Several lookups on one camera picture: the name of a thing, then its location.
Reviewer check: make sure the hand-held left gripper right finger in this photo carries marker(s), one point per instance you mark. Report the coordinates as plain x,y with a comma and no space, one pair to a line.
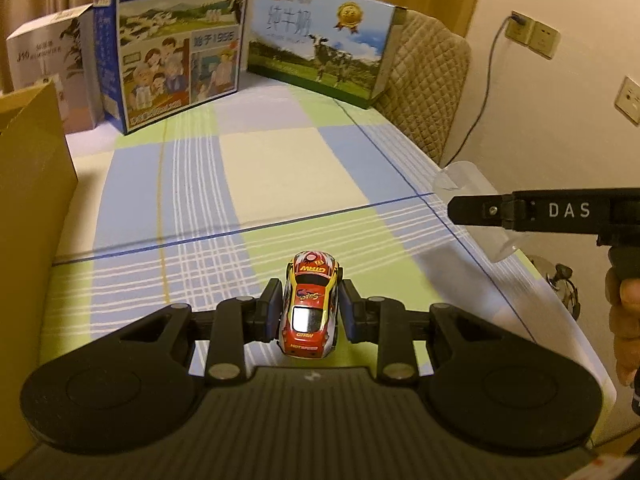
349,310

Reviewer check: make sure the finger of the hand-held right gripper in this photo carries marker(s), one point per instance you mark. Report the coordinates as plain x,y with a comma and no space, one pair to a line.
475,209

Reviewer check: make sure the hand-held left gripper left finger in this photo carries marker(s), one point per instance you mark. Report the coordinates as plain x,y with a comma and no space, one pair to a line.
275,307

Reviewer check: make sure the clear plastic case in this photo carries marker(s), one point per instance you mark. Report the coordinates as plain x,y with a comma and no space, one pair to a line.
467,177

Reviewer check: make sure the red and yellow toy car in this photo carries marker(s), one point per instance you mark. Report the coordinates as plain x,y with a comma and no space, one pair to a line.
310,305

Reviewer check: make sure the brown cardboard box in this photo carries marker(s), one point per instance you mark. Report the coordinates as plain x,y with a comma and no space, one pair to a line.
30,260

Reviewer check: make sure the person's right hand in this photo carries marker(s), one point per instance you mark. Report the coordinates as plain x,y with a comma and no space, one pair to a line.
627,320

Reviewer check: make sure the shiny metal vessel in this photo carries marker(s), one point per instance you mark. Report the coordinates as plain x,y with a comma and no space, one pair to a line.
557,285

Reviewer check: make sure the checkered tablecloth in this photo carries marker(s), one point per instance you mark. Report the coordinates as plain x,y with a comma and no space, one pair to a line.
280,180

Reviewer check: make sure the quilted beige chair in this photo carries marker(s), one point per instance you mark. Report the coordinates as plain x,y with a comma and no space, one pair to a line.
425,85

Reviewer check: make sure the charger plug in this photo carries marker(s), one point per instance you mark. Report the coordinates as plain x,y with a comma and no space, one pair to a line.
517,19

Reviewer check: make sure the light blue milk carton box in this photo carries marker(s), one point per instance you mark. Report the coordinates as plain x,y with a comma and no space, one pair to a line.
320,40

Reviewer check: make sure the dark blue milk carton box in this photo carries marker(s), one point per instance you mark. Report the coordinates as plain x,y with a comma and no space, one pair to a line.
170,45

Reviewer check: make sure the white appliance box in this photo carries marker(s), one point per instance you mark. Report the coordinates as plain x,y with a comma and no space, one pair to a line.
45,60

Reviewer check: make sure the beige wall socket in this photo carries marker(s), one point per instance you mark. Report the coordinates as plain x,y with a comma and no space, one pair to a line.
629,100
520,30
545,40

